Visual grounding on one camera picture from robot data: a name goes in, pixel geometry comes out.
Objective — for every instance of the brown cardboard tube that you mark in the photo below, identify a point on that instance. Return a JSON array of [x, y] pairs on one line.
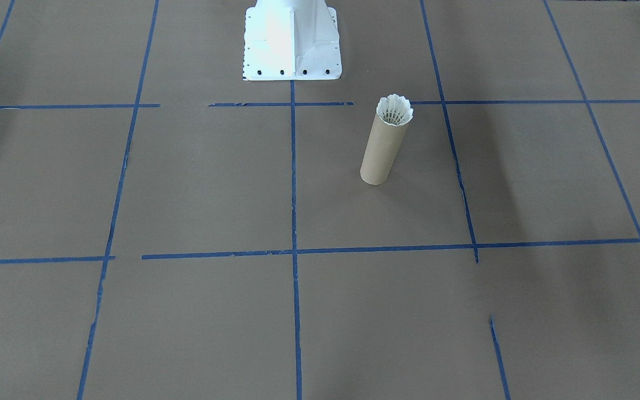
[[381, 153]]

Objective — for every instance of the white metal arm base mount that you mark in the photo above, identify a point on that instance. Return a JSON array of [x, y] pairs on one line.
[[292, 39]]

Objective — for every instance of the white feather shuttlecock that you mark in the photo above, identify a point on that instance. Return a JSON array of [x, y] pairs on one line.
[[395, 111]]

